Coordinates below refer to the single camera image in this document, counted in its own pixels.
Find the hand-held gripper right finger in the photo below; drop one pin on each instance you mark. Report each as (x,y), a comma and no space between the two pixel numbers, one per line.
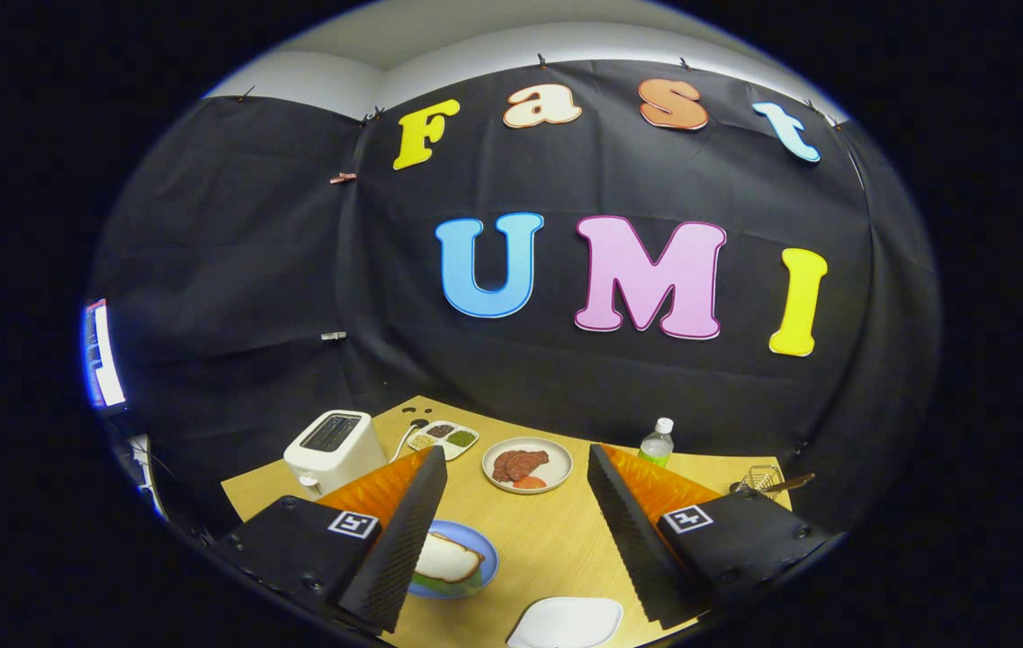
(632,549)

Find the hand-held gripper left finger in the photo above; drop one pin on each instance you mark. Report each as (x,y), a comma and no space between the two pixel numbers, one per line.
(403,549)

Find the toasted bread slice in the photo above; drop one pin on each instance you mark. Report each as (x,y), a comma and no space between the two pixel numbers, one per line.
(444,558)

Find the blue round plate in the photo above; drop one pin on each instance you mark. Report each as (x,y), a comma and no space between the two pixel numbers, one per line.
(486,549)

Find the white square plate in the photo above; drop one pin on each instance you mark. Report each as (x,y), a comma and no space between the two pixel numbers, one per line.
(565,623)

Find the green label water bottle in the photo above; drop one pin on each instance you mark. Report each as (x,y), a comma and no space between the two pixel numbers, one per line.
(657,445)

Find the white toaster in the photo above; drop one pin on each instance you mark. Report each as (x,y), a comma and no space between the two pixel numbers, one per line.
(331,463)

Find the white round plate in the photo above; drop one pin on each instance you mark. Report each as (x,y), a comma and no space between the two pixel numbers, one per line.
(560,454)

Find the red tomato slice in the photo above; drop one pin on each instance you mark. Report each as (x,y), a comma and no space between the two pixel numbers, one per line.
(529,482)

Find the white divided bean dish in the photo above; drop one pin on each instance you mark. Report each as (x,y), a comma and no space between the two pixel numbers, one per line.
(462,438)

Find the brown meat patty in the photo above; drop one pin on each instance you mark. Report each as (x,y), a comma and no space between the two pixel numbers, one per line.
(529,462)
(500,468)

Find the white side table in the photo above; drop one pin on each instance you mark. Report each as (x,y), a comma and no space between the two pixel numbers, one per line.
(139,450)

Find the black backdrop cloth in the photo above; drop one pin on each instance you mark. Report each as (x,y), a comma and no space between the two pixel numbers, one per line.
(295,270)

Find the computer monitor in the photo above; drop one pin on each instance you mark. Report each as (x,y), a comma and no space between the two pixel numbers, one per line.
(106,355)

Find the orange cloth clip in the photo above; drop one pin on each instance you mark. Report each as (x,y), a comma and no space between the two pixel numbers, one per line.
(343,177)

